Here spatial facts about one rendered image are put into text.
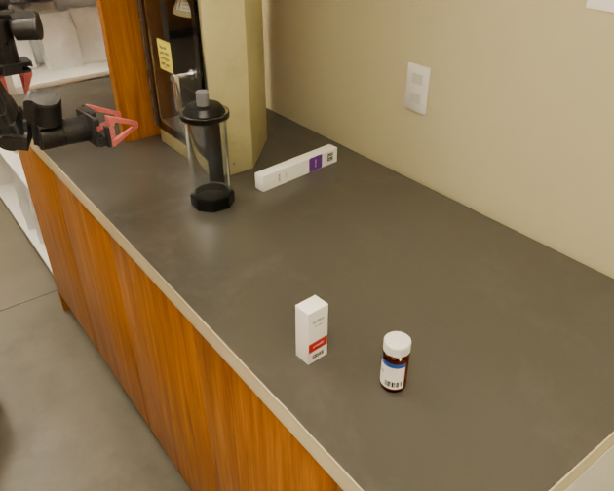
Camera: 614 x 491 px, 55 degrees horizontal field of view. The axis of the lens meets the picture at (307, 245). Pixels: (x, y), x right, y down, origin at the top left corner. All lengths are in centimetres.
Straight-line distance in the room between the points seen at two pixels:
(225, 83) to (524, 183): 72
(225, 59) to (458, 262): 70
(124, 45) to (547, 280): 122
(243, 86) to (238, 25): 14
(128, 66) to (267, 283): 85
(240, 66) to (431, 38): 45
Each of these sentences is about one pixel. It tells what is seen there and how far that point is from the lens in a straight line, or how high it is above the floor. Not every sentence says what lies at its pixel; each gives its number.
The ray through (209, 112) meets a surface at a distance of 130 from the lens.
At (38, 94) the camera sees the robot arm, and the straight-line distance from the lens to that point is 135.
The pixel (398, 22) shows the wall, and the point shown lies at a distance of 153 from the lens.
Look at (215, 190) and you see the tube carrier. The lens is 136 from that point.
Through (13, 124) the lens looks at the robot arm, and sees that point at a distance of 136.
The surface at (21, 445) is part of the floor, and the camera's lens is 227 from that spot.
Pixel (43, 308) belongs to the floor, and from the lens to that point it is 282.
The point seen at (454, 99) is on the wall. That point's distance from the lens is 144.
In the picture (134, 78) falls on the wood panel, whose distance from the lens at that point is 177.
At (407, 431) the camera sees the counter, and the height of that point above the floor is 94.
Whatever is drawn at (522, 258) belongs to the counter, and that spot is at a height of 94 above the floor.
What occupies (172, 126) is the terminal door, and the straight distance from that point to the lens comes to 167.
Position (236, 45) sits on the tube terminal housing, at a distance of 146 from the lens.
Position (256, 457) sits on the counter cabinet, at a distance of 121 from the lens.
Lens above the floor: 162
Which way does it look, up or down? 33 degrees down
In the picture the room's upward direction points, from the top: straight up
